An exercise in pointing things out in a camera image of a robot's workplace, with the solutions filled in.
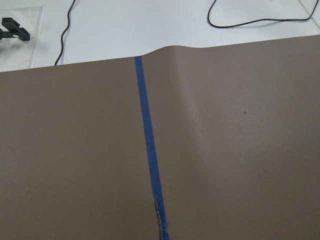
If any clear plastic bag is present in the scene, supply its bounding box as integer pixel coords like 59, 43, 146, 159
0, 5, 45, 72

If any black plastic part in bag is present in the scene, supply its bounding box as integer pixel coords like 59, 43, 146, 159
0, 17, 31, 42

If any thin black cable loop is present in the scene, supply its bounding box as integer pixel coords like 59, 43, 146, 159
206, 0, 318, 28

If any thin black cable left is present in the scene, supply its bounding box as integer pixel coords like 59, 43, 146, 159
54, 0, 77, 66

